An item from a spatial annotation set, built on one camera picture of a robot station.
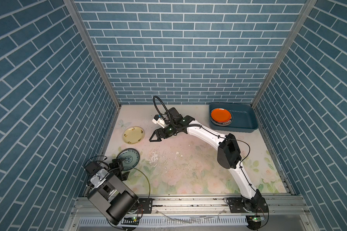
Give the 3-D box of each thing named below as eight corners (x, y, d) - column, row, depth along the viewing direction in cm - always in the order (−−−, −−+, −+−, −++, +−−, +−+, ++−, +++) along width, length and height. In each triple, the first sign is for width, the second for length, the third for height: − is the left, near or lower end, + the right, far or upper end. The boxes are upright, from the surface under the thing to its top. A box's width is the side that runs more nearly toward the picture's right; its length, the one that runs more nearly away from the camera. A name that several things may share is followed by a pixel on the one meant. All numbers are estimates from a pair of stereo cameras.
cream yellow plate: (120, 144, 100) (119, 142, 98) (125, 127, 109) (124, 126, 107) (143, 144, 100) (142, 142, 98) (146, 127, 109) (145, 126, 107)
